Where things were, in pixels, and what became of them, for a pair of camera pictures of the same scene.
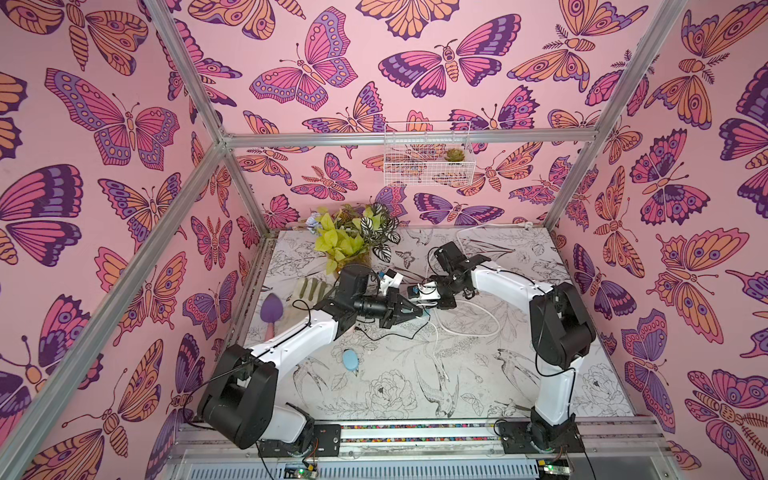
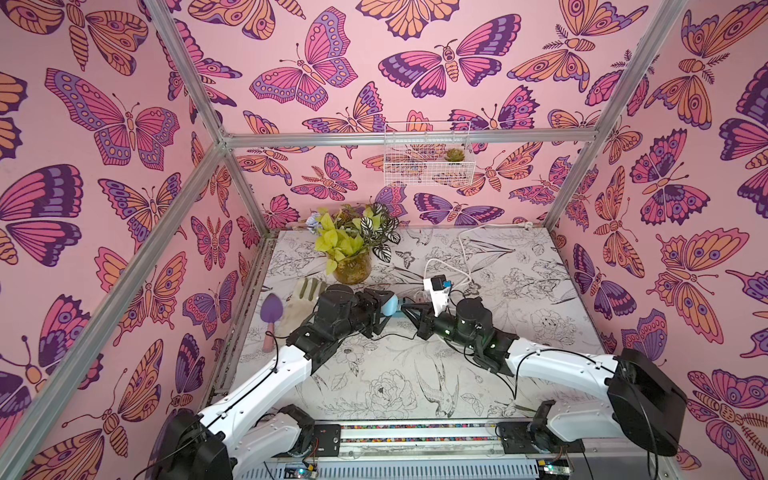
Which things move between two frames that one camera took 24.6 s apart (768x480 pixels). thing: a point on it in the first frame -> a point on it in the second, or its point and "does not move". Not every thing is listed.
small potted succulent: x=454 y=155 does not move
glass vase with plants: x=349 y=235 does not move
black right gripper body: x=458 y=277 -> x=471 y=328
